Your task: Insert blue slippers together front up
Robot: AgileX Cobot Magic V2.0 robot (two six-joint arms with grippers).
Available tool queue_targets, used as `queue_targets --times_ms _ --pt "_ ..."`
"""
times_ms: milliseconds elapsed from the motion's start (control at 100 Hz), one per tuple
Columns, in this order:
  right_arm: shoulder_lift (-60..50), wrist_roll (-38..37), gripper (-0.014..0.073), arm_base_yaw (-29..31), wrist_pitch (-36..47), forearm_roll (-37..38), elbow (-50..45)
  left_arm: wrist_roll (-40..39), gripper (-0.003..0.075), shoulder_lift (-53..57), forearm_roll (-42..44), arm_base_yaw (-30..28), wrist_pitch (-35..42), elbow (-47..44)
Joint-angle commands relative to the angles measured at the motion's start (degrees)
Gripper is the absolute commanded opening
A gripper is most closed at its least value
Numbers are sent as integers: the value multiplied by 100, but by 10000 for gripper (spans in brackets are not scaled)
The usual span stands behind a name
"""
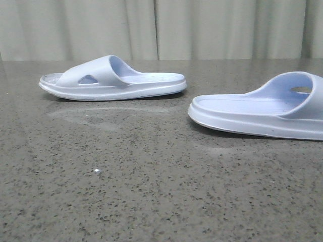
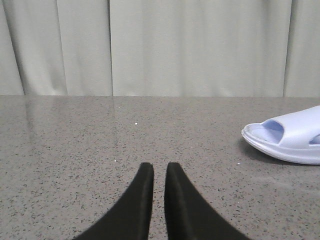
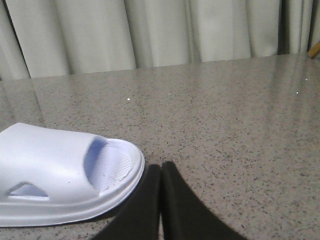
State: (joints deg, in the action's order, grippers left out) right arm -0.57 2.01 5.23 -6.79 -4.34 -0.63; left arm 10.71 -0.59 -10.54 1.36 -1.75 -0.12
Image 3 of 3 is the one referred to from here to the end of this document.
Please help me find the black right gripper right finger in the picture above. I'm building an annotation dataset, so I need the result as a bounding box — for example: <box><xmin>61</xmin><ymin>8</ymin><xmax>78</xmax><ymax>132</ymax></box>
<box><xmin>161</xmin><ymin>161</ymin><xmax>245</xmax><ymax>240</ymax></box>

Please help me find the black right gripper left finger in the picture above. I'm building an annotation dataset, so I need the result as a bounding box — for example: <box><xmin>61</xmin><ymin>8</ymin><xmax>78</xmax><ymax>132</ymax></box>
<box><xmin>93</xmin><ymin>164</ymin><xmax>161</xmax><ymax>240</ymax></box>

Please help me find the light blue slipper with cutout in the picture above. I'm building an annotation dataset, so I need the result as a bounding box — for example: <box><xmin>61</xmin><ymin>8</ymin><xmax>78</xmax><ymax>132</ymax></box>
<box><xmin>0</xmin><ymin>123</ymin><xmax>145</xmax><ymax>227</ymax></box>

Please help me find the grey pleated curtain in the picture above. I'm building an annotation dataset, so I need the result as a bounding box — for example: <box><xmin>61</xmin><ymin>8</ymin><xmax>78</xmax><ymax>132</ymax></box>
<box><xmin>0</xmin><ymin>0</ymin><xmax>320</xmax><ymax>80</ymax></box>

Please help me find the wooden furniture piece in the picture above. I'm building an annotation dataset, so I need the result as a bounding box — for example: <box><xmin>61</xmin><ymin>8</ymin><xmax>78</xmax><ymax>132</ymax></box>
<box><xmin>307</xmin><ymin>41</ymin><xmax>320</xmax><ymax>59</ymax></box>

